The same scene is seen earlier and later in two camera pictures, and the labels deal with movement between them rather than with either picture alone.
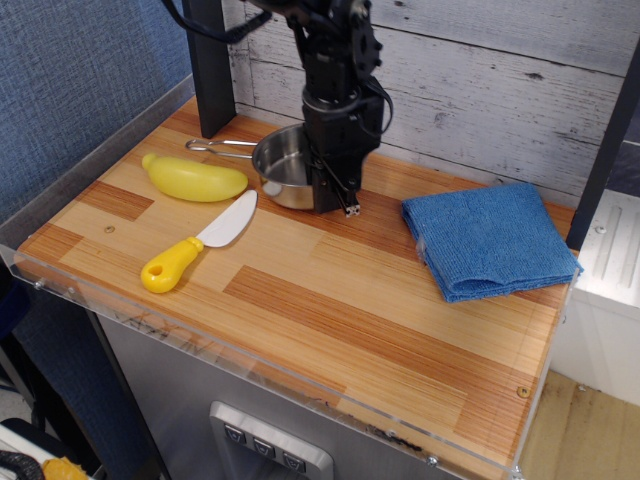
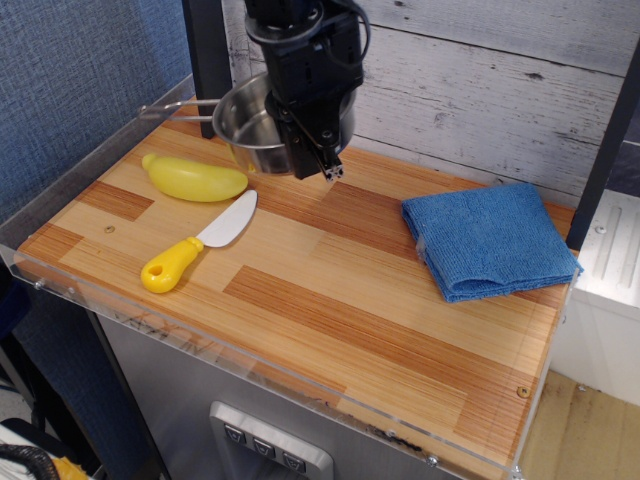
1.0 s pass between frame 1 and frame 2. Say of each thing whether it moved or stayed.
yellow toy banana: stayed
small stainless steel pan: moved
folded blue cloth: stayed
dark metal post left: stayed
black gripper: moved
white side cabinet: stayed
